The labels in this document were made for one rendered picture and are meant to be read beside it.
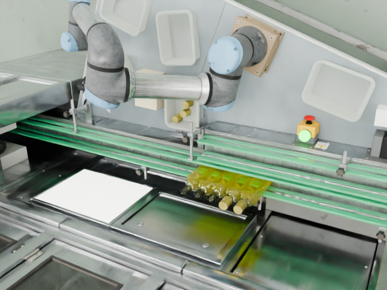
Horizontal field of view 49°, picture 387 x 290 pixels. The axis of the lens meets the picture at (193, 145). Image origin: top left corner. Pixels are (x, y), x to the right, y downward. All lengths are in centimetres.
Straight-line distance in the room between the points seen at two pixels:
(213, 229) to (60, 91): 113
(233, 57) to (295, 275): 76
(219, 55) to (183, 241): 67
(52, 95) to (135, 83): 93
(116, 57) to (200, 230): 71
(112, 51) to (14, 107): 89
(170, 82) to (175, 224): 56
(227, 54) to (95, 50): 43
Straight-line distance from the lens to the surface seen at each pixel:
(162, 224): 167
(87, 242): 166
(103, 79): 135
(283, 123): 178
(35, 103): 221
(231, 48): 144
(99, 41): 135
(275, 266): 154
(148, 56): 200
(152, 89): 142
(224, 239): 159
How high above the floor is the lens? 236
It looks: 53 degrees down
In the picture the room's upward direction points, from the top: 126 degrees counter-clockwise
